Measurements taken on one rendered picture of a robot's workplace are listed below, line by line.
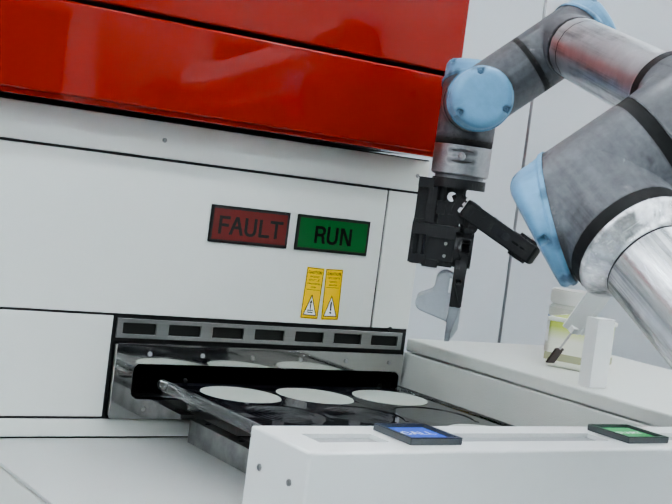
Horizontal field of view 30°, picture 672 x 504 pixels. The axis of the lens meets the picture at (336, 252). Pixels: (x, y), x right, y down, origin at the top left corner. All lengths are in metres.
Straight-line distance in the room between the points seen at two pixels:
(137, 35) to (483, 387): 0.63
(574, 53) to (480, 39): 2.34
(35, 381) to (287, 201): 0.40
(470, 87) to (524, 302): 2.49
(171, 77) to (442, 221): 0.40
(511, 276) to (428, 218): 2.28
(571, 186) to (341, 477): 0.34
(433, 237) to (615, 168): 0.52
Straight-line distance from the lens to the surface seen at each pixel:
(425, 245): 1.61
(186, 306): 1.61
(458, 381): 1.70
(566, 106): 4.00
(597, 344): 1.55
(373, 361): 1.76
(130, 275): 1.57
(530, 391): 1.60
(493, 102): 1.50
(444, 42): 1.74
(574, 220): 1.12
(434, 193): 1.63
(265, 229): 1.65
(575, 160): 1.15
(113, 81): 1.49
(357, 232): 1.73
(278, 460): 1.02
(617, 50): 1.36
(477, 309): 3.83
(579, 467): 1.17
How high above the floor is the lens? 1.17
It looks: 3 degrees down
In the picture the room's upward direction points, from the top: 7 degrees clockwise
